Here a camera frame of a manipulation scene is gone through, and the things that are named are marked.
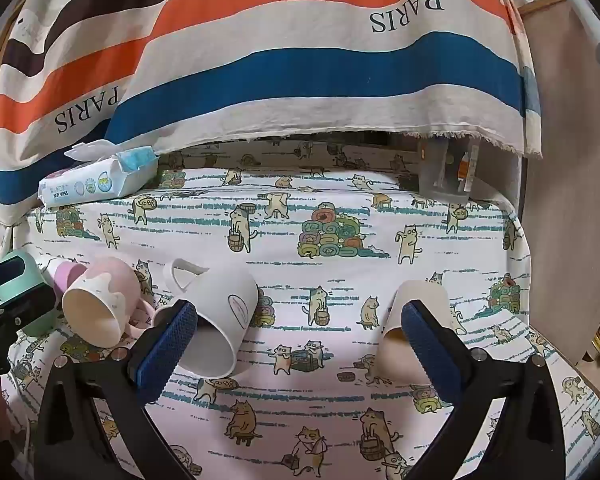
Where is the mint green cup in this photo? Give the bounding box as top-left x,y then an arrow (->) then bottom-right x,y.
0,250 -> 57,337

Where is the white mug with handle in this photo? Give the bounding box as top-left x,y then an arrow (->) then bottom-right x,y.
162,258 -> 259,379

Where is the cat printed blanket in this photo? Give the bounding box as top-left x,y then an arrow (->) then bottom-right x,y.
0,137 -> 600,480

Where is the beige paper cup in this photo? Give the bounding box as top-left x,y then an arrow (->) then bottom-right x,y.
380,280 -> 452,377

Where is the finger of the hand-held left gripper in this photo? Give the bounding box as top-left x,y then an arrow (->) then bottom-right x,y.
0,284 -> 57,332
0,261 -> 23,295

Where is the wooden cabinet panel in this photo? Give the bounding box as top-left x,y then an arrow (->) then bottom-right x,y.
516,0 -> 600,366

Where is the pink and white cup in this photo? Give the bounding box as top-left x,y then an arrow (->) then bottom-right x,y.
61,256 -> 156,349

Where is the small pink cup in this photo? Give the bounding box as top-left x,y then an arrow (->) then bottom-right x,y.
54,260 -> 87,303

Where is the white tube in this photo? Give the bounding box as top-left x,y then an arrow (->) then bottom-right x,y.
565,0 -> 600,68

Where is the pack of baby wipes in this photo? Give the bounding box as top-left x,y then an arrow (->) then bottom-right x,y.
37,141 -> 161,209

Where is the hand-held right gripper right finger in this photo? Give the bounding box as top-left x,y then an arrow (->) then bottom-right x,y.
401,299 -> 567,480

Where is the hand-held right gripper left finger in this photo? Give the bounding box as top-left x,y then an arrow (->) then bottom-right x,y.
32,299 -> 198,480

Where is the striped cloth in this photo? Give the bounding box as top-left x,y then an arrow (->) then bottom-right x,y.
0,0 -> 543,223

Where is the clear plastic container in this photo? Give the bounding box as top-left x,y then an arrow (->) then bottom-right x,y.
418,139 -> 481,202

